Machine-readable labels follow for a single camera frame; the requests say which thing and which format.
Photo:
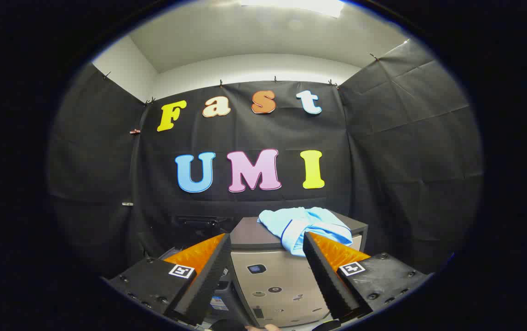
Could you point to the ceiling light panel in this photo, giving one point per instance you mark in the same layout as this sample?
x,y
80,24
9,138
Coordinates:
x,y
300,5

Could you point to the grey cabinet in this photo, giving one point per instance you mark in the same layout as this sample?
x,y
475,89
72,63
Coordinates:
x,y
282,285

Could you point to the light blue garment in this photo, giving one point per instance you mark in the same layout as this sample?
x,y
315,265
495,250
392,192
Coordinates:
x,y
300,220

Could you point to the black backdrop cloth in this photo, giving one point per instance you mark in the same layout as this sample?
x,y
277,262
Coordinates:
x,y
383,161

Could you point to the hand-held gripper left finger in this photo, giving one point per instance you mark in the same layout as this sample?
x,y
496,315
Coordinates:
x,y
213,276

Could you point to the dark grey washing machine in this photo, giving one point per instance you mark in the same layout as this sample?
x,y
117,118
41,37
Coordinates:
x,y
199,223

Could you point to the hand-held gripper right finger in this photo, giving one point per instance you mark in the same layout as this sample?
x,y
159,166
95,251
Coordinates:
x,y
323,276

